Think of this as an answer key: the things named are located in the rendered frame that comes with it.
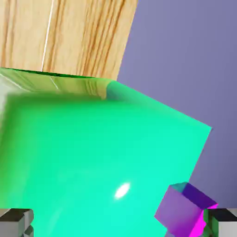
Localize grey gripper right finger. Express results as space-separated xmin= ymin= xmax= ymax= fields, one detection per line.
xmin=203 ymin=207 xmax=237 ymax=237

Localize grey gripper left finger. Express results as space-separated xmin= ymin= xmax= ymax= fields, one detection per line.
xmin=0 ymin=208 xmax=35 ymax=237

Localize large green box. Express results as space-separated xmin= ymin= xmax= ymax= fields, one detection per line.
xmin=0 ymin=67 xmax=213 ymax=237

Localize small purple cube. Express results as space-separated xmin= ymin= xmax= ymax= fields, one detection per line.
xmin=154 ymin=181 xmax=219 ymax=237

